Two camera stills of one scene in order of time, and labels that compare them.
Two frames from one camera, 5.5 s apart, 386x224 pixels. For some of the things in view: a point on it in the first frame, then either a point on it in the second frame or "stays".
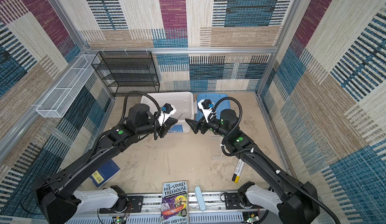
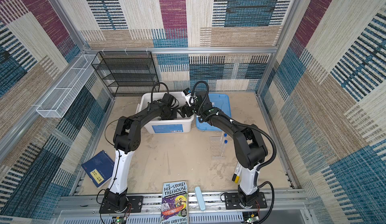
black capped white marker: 234,176 stays
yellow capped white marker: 241,165 stays
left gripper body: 152,127 to 172,114
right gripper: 194,125 to 183,112
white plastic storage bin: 183,101 stays
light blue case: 200,198 stays
